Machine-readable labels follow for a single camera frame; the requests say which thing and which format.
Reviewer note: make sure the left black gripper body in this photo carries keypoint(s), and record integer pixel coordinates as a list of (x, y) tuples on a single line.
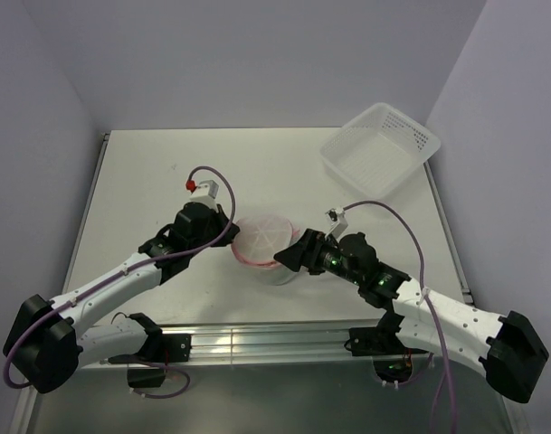
[(215, 230)]

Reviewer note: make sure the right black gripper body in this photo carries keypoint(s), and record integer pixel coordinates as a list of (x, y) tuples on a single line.
[(329, 255)]

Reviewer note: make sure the white mesh laundry bag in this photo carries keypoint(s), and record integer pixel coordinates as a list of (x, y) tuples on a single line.
[(259, 238)]

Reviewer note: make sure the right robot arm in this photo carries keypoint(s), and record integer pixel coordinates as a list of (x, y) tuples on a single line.
[(506, 350)]

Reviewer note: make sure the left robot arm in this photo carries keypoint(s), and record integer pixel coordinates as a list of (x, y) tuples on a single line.
[(51, 339)]

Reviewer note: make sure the white plastic basket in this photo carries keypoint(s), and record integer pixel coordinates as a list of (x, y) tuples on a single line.
[(378, 150)]

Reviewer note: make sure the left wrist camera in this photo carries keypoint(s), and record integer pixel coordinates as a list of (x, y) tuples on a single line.
[(204, 192)]

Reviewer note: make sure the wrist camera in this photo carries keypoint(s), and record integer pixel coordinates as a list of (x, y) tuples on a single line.
[(337, 222), (204, 192)]

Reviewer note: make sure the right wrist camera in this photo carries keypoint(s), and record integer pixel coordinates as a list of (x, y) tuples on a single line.
[(337, 222)]

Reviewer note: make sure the aluminium table frame rail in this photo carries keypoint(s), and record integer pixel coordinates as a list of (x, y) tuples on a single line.
[(282, 343)]

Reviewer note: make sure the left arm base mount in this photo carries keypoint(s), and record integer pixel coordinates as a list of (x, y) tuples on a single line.
[(155, 371)]

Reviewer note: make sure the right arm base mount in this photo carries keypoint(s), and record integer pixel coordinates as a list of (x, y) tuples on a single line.
[(392, 361)]

